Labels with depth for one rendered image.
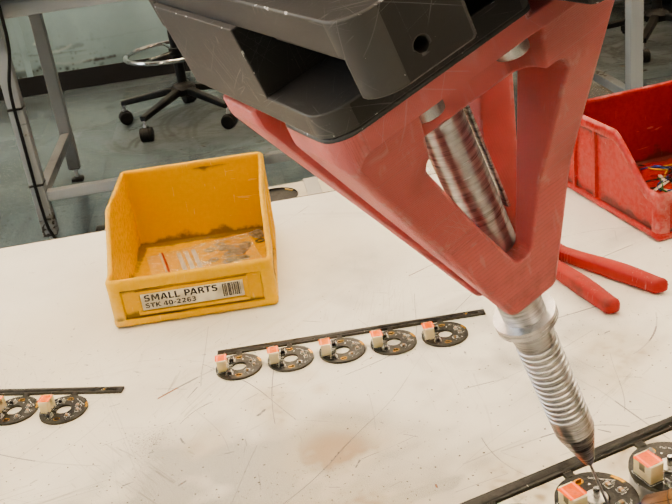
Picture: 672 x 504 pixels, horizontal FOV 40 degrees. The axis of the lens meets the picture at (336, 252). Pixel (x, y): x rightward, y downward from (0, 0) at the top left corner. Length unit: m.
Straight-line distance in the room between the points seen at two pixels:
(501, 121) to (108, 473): 0.29
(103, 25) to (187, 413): 4.27
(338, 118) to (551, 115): 0.06
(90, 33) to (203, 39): 4.53
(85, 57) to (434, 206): 4.58
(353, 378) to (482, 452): 0.09
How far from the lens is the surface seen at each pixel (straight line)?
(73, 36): 4.73
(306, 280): 0.59
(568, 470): 0.31
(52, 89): 3.28
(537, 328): 0.23
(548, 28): 0.18
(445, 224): 0.19
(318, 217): 0.68
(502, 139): 0.22
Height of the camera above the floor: 1.01
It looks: 25 degrees down
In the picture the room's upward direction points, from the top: 8 degrees counter-clockwise
